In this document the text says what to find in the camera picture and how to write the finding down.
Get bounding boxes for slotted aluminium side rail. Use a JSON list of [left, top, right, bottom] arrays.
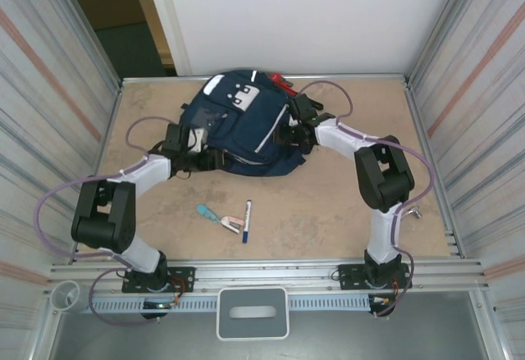
[[404, 79, 467, 259]]

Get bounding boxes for long aluminium mounting rail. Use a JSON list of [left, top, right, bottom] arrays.
[[48, 257, 491, 291]]

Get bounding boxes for white plastic tube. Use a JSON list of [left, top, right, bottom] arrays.
[[51, 280, 89, 312]]

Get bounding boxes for short aluminium frame rail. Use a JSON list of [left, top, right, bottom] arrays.
[[121, 73, 411, 87]]

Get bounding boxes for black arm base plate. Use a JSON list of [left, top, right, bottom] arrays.
[[331, 262, 413, 291], [121, 267, 196, 294]]

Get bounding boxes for pink white stapler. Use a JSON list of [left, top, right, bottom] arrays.
[[219, 213, 246, 235]]

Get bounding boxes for black controller board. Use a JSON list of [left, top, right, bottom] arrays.
[[141, 300, 178, 321], [367, 294, 398, 319]]

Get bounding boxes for grey box with white rim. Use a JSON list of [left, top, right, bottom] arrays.
[[216, 286, 290, 341]]

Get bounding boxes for perforated grey cable duct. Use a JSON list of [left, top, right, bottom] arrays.
[[88, 296, 397, 312]]

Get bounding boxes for navy blue backpack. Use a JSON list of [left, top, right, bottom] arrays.
[[180, 69, 307, 177]]

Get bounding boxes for red pipe wrench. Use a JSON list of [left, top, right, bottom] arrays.
[[269, 71, 296, 94]]

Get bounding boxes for blue white marker pen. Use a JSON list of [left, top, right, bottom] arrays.
[[241, 198, 253, 244]]

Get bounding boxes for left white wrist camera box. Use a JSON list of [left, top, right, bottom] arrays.
[[190, 128, 208, 152]]

